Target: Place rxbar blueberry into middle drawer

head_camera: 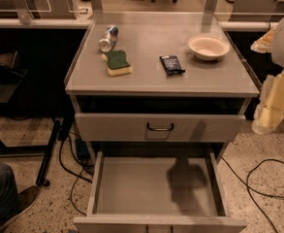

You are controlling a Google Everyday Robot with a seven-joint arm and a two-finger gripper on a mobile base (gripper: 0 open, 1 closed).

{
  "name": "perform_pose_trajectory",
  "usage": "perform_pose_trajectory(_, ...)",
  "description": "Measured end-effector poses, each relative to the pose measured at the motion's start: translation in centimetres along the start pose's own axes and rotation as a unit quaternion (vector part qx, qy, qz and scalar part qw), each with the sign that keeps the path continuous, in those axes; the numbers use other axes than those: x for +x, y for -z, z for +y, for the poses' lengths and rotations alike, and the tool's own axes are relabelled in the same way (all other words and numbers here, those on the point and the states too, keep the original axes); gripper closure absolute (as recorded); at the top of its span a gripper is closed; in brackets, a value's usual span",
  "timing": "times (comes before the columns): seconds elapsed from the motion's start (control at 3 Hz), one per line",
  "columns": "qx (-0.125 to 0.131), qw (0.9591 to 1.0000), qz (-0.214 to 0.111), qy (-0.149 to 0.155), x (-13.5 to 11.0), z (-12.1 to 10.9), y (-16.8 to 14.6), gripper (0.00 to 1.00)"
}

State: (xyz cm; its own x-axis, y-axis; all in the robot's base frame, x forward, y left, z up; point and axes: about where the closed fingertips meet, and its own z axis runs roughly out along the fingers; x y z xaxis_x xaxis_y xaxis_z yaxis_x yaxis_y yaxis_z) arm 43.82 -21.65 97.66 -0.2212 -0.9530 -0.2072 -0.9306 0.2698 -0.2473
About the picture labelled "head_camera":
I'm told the brown shoe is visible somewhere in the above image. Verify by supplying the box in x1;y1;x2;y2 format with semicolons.
0;185;39;233

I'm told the green yellow sponge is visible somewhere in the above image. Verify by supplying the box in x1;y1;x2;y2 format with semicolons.
102;50;133;77

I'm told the black floor cable right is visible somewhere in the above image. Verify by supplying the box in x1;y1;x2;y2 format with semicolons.
220;156;284;233

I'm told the black floor cable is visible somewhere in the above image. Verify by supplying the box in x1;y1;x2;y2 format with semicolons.
220;156;284;233
57;131;95;216

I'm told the white bowl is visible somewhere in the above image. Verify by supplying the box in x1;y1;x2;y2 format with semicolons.
188;35;230;61

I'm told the closed upper drawer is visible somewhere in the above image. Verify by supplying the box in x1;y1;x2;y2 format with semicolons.
75;113;245;143

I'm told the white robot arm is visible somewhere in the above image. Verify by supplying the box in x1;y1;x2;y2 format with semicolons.
250;17;284;135

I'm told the blue silver soda can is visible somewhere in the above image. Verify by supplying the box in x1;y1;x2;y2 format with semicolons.
99;24;118;52

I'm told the open middle drawer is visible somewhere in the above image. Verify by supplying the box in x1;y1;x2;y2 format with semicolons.
74;150;246;233

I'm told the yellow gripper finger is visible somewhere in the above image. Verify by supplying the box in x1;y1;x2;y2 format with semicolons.
252;70;284;135
250;28;275;53

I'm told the black side table frame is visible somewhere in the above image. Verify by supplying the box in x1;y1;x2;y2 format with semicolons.
0;51;60;187

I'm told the dark blue rxbar wrapper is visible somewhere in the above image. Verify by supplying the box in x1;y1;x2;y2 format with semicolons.
159;55;185;77

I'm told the person leg in jeans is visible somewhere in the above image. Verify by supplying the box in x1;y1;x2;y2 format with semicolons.
0;163;18;227

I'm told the black floor cable left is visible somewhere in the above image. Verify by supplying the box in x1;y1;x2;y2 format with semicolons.
57;131;95;216

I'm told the black drawer handle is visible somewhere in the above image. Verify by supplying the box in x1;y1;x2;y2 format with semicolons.
146;123;174;132

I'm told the grey drawer cabinet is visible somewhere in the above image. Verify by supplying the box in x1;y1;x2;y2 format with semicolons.
63;11;263;233

